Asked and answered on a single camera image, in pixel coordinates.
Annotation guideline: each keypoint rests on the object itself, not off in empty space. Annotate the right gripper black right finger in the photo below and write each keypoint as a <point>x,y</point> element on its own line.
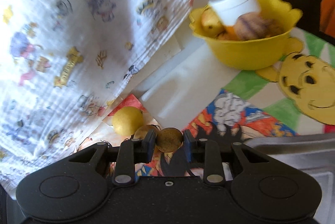
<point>206,152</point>

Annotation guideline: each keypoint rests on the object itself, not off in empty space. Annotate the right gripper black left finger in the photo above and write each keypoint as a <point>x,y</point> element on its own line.
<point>131,152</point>

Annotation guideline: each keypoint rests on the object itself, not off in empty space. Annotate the small brown kiwi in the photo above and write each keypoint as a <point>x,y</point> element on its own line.
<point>168,140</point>

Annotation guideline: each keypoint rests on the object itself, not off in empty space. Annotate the yellow round fruit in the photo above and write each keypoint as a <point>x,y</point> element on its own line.
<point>127,120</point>

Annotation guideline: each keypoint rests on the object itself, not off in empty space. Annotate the colourful cartoon table mat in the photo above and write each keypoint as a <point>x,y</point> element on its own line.
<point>201,94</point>

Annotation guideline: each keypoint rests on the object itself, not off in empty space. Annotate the yellow plastic bowl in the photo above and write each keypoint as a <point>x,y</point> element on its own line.
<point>254,54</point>

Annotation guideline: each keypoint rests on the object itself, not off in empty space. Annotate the silver metal tray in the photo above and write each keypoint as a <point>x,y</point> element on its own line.
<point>312,154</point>

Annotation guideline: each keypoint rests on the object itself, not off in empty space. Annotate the yellow fruit in bowl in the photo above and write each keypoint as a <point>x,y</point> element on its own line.
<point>211,23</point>

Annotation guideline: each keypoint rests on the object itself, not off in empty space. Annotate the striped fruit in bowl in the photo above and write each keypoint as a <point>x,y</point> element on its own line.
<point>251,26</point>

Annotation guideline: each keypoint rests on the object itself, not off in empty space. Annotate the white printed curtain cloth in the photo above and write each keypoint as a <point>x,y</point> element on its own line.
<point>63,63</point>

